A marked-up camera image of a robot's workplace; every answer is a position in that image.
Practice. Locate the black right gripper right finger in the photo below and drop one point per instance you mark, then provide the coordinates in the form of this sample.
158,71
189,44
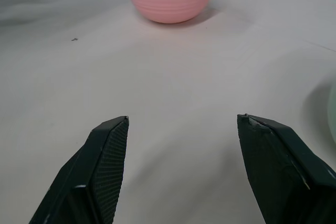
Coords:
278,174

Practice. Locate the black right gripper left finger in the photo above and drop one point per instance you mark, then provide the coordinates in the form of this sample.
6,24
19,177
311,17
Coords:
89,179

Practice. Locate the green plastic bowl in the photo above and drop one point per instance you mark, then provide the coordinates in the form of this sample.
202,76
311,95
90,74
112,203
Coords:
332,111

